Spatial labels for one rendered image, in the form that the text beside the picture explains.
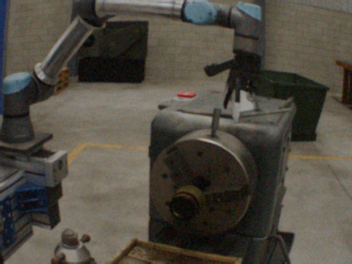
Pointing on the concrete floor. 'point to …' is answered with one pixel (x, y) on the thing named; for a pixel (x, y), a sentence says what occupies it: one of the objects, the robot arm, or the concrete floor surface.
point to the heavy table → (346, 82)
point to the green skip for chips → (315, 99)
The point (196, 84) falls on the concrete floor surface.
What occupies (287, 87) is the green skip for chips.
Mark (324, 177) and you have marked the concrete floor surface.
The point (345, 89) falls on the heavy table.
